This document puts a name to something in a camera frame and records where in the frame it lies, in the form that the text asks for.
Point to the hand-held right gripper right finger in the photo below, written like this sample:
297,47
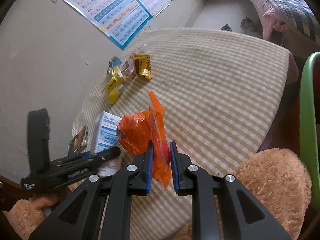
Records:
173,166

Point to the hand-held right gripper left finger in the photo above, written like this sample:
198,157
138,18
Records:
149,166

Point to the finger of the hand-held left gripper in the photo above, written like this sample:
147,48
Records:
80,157
110,153

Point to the orange snack wrapper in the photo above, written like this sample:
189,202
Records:
140,132

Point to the person's left forearm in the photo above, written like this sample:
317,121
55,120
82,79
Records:
21,216

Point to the person's left hand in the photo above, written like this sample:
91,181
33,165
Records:
42,203

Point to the white paper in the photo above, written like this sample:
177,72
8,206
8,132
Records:
111,166

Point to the smartphone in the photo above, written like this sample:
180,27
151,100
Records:
78,140

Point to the blue and white carton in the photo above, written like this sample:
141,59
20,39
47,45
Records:
106,132

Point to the yellow box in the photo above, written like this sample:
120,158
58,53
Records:
115,88

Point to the silver crumpled wrapper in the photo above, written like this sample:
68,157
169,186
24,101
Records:
113,65

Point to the red and white wrapper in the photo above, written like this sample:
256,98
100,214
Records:
130,66

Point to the checkered tablecloth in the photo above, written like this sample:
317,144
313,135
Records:
212,85

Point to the yellow and black wrapper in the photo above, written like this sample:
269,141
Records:
143,66

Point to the brown teddy bear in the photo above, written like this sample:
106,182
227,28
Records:
272,195

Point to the green chair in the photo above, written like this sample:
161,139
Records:
308,110

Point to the dark shoe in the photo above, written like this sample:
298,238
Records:
227,27

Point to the grey shoe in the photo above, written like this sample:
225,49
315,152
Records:
247,23

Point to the pink and blue quilt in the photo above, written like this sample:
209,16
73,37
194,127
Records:
285,2

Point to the blue alphabet wall poster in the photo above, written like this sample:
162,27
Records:
107,7

